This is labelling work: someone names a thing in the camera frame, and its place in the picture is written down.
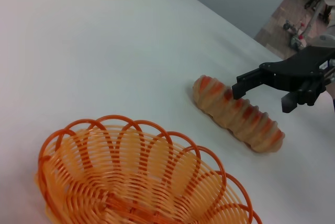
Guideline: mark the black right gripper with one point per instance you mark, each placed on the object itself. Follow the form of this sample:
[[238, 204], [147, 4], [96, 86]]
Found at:
[[295, 71]]

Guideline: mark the long striped bread loaf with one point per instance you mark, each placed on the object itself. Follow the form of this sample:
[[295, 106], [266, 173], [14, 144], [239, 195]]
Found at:
[[248, 124]]

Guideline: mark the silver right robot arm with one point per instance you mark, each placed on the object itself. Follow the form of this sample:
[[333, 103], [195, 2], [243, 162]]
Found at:
[[325, 40]]

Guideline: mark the orange woven plastic basket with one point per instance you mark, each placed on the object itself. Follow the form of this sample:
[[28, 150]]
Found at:
[[136, 182]]

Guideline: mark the metal wheeled cart frame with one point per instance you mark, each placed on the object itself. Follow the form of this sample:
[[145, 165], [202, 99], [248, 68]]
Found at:
[[301, 31]]

